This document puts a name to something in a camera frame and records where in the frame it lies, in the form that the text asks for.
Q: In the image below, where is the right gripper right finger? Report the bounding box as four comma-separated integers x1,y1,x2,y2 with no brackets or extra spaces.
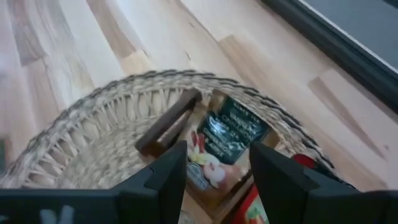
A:
248,141,398,224

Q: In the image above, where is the wooden compartment tea box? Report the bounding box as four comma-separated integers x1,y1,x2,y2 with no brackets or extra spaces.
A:
134,88,282,224

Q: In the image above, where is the round woven straw placemat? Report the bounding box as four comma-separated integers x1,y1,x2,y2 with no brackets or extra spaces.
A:
0,68,358,191

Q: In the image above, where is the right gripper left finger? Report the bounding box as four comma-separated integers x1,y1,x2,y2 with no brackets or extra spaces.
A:
0,139,188,224

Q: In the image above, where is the black aluminium table frame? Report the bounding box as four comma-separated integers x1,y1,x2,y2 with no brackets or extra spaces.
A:
260,0,398,114

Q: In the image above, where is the beige tea bag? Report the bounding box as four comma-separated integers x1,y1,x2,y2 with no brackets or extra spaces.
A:
185,95,272,200

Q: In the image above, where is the red tea bag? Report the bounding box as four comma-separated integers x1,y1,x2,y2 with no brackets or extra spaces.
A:
229,183,270,224
292,153,318,169

